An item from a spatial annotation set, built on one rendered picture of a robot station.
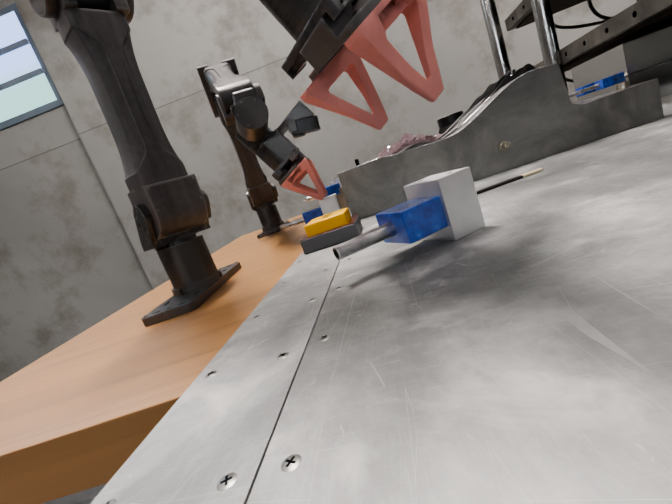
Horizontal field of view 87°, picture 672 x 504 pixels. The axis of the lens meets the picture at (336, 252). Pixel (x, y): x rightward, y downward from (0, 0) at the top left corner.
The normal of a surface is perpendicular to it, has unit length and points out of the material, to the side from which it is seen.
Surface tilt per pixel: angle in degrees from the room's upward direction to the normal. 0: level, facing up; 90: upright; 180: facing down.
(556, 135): 90
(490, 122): 90
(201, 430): 0
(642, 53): 90
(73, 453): 90
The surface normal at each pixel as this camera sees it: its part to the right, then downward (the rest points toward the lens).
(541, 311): -0.33, -0.92
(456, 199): 0.39, 0.05
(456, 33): 0.00, 0.21
